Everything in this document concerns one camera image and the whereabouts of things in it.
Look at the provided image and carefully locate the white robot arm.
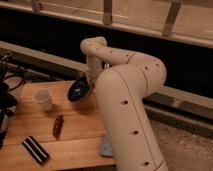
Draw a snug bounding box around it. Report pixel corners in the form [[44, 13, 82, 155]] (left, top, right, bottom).
[[81, 37, 169, 171]]

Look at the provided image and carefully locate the translucent plastic cup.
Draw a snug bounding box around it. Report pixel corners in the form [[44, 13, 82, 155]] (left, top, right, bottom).
[[33, 88, 53, 111]]

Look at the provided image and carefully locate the black cable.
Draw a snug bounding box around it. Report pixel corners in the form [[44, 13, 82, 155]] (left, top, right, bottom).
[[3, 73, 26, 93]]

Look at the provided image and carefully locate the light blue cloth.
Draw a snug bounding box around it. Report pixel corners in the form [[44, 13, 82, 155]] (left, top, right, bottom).
[[100, 135, 113, 157]]

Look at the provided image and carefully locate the small red brown object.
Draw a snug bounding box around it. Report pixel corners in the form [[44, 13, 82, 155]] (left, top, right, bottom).
[[53, 115, 63, 139]]

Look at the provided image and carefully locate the black white striped block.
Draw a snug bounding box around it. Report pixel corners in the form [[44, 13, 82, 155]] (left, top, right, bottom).
[[22, 136, 50, 165]]

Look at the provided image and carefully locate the black equipment at left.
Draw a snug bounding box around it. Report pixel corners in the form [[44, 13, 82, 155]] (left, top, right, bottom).
[[0, 55, 18, 149]]

